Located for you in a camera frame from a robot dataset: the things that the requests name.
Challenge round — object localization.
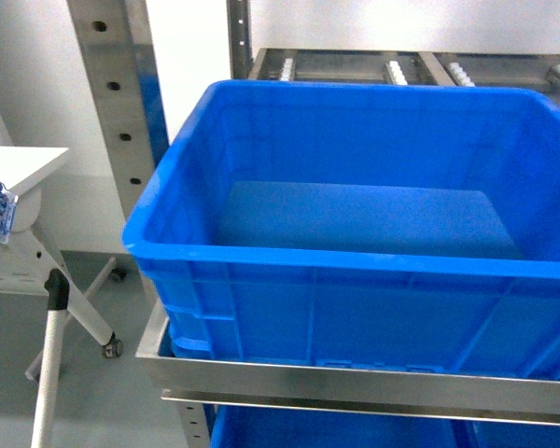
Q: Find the blue crate lower shelf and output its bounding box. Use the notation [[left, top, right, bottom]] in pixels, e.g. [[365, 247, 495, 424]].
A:
[[210, 406, 560, 447]]

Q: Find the white pole black cap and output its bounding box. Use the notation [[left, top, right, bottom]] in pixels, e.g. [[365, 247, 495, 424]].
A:
[[31, 269, 70, 448]]

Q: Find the large blue plastic crate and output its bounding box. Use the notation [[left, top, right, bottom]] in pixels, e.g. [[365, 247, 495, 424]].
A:
[[121, 80, 560, 381]]

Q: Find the white folding table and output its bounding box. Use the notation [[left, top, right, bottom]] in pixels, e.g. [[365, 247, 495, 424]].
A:
[[0, 114, 123, 358]]

